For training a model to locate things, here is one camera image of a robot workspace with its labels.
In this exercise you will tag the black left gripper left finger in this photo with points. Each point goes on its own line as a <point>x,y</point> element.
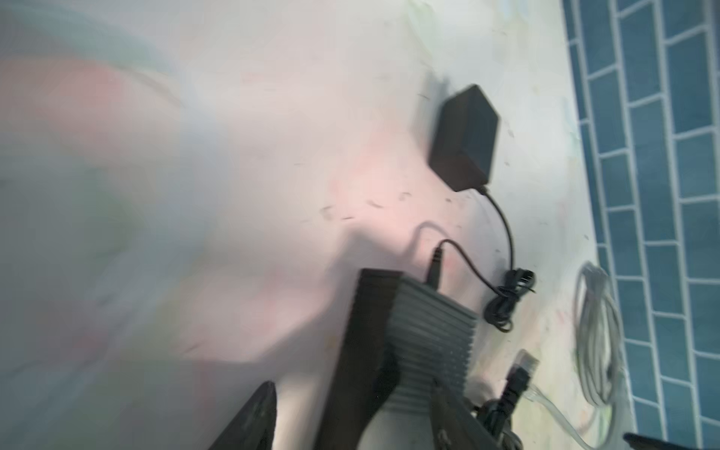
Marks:
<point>253,427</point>

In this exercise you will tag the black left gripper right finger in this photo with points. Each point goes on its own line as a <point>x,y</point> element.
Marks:
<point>453,426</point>

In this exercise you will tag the black ribbed network switch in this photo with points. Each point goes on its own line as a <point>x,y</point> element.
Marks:
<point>401,335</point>

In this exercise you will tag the black power adapter near switch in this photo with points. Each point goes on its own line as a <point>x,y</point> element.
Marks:
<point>465,138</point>

